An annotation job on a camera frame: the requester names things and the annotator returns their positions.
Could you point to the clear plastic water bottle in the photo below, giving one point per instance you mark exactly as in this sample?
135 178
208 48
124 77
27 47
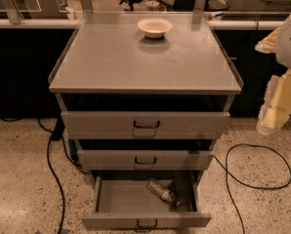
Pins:
165 194

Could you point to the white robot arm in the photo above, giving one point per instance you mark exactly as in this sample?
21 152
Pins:
283 52

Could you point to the grey drawer cabinet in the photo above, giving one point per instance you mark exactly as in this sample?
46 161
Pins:
111 66

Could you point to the grey bottom drawer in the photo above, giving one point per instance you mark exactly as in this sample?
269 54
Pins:
121 201

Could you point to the grey drawer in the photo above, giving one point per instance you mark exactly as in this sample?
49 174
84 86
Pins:
144 125
145 160
121 201

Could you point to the grey top drawer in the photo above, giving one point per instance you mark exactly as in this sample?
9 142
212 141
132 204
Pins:
144 125

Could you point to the grey middle drawer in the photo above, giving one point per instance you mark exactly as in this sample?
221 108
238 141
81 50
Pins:
145 160

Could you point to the white paper bowl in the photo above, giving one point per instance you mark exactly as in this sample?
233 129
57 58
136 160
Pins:
154 28

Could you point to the white cup with straw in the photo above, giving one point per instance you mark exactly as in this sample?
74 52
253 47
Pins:
152 4

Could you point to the black power adapter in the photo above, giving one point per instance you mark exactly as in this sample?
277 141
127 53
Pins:
57 133

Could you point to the white horizontal rail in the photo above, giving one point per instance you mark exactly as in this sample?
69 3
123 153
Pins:
73 23

